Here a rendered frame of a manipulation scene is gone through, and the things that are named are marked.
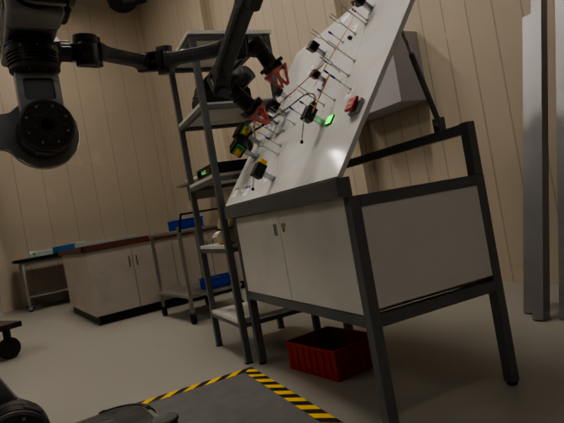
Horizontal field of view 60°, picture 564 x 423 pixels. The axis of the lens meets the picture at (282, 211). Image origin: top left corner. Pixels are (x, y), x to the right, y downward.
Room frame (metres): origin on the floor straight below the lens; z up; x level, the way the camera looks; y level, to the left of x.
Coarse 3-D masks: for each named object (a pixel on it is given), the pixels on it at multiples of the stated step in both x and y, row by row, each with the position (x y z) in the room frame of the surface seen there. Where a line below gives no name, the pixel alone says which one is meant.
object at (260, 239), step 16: (240, 224) 2.57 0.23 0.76; (256, 224) 2.37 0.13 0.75; (272, 224) 2.19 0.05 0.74; (240, 240) 2.61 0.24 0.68; (256, 240) 2.40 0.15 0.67; (272, 240) 2.22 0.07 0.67; (256, 256) 2.44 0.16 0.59; (272, 256) 2.25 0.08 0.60; (256, 272) 2.47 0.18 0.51; (272, 272) 2.28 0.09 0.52; (256, 288) 2.51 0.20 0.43; (272, 288) 2.31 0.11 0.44; (288, 288) 2.15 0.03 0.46
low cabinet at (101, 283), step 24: (120, 240) 4.91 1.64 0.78; (144, 240) 5.04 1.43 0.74; (168, 240) 5.19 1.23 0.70; (192, 240) 5.33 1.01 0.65; (216, 240) 5.47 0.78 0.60; (72, 264) 5.56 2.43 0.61; (96, 264) 4.80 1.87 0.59; (120, 264) 4.91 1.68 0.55; (144, 264) 5.04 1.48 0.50; (168, 264) 5.17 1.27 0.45; (192, 264) 5.30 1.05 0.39; (216, 264) 5.45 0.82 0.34; (240, 264) 5.60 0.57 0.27; (72, 288) 5.83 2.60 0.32; (96, 288) 4.78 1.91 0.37; (120, 288) 4.89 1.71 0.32; (144, 288) 5.02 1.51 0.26; (168, 288) 5.14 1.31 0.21; (96, 312) 4.77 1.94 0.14; (120, 312) 4.92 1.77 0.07; (144, 312) 5.05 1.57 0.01
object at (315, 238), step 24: (288, 216) 2.03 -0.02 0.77; (312, 216) 1.84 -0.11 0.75; (336, 216) 1.69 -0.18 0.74; (288, 240) 2.07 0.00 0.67; (312, 240) 1.87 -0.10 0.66; (336, 240) 1.71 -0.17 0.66; (288, 264) 2.11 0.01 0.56; (312, 264) 1.90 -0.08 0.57; (336, 264) 1.74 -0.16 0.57; (312, 288) 1.94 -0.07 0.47; (336, 288) 1.77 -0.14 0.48; (360, 312) 1.65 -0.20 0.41
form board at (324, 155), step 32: (384, 0) 1.99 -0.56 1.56; (384, 32) 1.82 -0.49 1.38; (320, 64) 2.37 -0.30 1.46; (352, 64) 1.96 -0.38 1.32; (384, 64) 1.69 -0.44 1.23; (352, 96) 1.80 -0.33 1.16; (288, 128) 2.32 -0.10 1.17; (320, 128) 1.93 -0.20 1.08; (352, 128) 1.66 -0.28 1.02; (256, 160) 2.54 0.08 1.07; (288, 160) 2.09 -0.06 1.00; (320, 160) 1.77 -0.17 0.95; (256, 192) 2.27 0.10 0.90
